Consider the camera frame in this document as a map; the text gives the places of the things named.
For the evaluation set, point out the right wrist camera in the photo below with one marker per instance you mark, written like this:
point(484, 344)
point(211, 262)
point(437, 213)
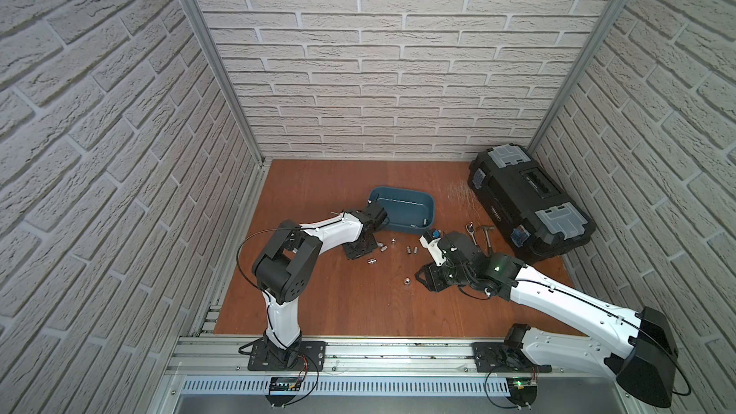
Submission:
point(443, 249)

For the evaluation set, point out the teal plastic storage box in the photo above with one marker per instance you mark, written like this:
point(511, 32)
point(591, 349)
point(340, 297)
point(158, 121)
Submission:
point(408, 211)

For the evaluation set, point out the right green circuit board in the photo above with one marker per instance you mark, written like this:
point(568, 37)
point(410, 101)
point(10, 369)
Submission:
point(522, 392)

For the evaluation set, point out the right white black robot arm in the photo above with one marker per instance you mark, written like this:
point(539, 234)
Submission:
point(636, 348)

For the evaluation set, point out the green circuit board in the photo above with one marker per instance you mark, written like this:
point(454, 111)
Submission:
point(283, 390)
point(522, 392)

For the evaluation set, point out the left green circuit board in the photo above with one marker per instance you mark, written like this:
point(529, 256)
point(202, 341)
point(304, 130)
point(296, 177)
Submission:
point(283, 390)

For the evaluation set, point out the black grey toolbox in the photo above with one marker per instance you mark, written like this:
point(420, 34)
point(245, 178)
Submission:
point(531, 210)

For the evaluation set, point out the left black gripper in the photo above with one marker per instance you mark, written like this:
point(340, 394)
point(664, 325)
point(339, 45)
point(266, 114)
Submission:
point(359, 246)

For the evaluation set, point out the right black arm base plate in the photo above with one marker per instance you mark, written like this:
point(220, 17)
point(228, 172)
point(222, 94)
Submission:
point(494, 357)

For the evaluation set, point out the aluminium front rail frame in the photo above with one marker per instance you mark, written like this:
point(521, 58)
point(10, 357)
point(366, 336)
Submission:
point(354, 366)

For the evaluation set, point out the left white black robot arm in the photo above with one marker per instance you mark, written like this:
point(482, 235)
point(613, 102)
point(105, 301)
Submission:
point(282, 272)

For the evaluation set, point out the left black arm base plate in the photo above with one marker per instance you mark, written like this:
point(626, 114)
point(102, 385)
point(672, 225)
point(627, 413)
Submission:
point(265, 356)

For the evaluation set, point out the black handled tool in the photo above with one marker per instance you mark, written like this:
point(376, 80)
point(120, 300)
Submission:
point(487, 230)

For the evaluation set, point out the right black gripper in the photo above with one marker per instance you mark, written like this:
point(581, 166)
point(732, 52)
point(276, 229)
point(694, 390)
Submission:
point(428, 274)

